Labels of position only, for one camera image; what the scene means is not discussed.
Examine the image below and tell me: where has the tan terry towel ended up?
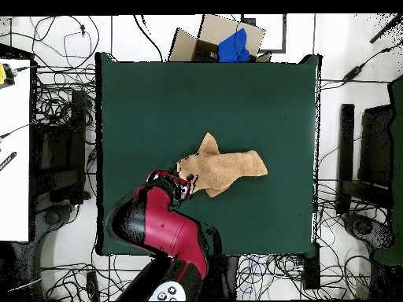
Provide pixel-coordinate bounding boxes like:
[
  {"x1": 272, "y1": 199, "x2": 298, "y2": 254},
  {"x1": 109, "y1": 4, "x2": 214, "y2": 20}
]
[{"x1": 175, "y1": 131, "x2": 269, "y2": 198}]

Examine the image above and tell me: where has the black flat strip tool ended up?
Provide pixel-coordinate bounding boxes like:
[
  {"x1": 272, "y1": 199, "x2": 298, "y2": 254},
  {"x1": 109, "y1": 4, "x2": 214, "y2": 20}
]
[{"x1": 0, "y1": 151, "x2": 17, "y2": 172}]

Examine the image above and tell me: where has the dark green table cloth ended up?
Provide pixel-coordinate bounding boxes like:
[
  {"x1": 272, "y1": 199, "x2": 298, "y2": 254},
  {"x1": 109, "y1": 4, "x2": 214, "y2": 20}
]
[{"x1": 94, "y1": 51, "x2": 323, "y2": 256}]

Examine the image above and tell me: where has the black equipment case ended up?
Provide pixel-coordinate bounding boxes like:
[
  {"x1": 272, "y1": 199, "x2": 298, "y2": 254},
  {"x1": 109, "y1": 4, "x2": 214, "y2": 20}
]
[{"x1": 34, "y1": 89, "x2": 87, "y2": 205}]

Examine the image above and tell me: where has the open cardboard box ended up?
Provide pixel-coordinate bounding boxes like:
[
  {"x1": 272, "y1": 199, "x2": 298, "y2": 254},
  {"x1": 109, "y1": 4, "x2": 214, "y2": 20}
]
[{"x1": 168, "y1": 13, "x2": 272, "y2": 63}]

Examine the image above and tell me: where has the black power strip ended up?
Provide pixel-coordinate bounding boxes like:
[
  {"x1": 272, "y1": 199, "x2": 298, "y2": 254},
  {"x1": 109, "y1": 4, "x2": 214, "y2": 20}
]
[{"x1": 86, "y1": 271, "x2": 101, "y2": 301}]

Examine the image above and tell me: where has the blue cloth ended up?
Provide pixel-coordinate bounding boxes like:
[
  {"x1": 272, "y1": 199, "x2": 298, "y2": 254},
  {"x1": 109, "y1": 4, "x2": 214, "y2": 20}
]
[{"x1": 217, "y1": 28, "x2": 252, "y2": 63}]

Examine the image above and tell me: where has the black floor box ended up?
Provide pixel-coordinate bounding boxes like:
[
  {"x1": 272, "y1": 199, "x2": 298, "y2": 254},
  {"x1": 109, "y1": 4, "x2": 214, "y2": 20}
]
[{"x1": 302, "y1": 241, "x2": 321, "y2": 290}]

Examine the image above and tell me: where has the black upright bar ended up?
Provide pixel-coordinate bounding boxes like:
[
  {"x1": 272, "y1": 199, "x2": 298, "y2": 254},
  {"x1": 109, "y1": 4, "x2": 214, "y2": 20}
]
[{"x1": 337, "y1": 103, "x2": 356, "y2": 215}]

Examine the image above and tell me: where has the white side table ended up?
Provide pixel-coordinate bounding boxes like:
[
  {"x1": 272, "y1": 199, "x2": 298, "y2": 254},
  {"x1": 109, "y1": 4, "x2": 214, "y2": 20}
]
[{"x1": 0, "y1": 57, "x2": 32, "y2": 243}]

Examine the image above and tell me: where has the black panel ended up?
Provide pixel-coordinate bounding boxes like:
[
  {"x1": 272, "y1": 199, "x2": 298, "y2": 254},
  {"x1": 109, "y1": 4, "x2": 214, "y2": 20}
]
[{"x1": 357, "y1": 105, "x2": 394, "y2": 190}]

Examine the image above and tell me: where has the black power adapter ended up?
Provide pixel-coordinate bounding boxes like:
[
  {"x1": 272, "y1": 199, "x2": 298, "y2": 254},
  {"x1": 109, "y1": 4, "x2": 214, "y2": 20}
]
[{"x1": 342, "y1": 64, "x2": 364, "y2": 82}]

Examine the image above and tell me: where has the yellow and black device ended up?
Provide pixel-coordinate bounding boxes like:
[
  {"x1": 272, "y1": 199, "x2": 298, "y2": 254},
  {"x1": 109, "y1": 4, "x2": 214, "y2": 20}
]
[{"x1": 0, "y1": 63, "x2": 16, "y2": 90}]

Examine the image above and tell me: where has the green cloth covered stand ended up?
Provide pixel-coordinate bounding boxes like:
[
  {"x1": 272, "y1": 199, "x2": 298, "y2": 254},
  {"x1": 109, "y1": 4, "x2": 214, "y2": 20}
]
[{"x1": 372, "y1": 75, "x2": 403, "y2": 265}]

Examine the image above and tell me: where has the black rod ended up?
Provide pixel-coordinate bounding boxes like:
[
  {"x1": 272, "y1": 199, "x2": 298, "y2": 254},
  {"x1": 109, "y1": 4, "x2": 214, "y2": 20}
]
[{"x1": 369, "y1": 13, "x2": 403, "y2": 44}]

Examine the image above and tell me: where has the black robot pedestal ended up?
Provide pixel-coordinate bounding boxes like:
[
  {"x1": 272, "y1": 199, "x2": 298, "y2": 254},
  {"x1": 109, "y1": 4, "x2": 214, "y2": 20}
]
[{"x1": 213, "y1": 255, "x2": 240, "y2": 301}]

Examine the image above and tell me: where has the grey pedestal leg with foot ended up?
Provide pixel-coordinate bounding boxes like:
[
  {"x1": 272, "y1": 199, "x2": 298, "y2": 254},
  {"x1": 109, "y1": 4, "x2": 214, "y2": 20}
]
[
  {"x1": 342, "y1": 212, "x2": 394, "y2": 252},
  {"x1": 31, "y1": 203, "x2": 81, "y2": 293}
]

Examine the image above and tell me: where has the dark square frame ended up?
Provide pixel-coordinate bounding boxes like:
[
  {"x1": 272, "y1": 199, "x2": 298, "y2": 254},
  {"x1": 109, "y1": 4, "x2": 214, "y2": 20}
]
[{"x1": 241, "y1": 13, "x2": 287, "y2": 53}]

